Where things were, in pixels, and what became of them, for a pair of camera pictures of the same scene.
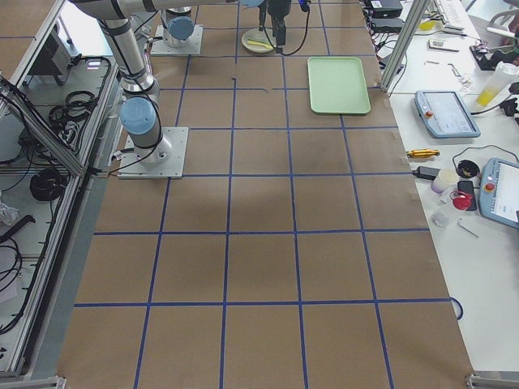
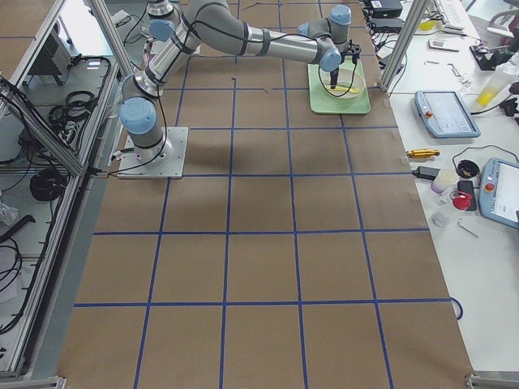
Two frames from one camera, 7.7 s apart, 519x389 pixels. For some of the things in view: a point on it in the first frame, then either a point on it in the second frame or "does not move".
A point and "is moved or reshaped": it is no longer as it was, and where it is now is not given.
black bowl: [467, 168] does not move
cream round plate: [257, 41] is moved or reshaped
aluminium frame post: [414, 21] does not move
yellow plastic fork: [253, 42] is moved or reshaped
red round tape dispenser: [461, 200] does not move
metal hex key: [467, 228] does not move
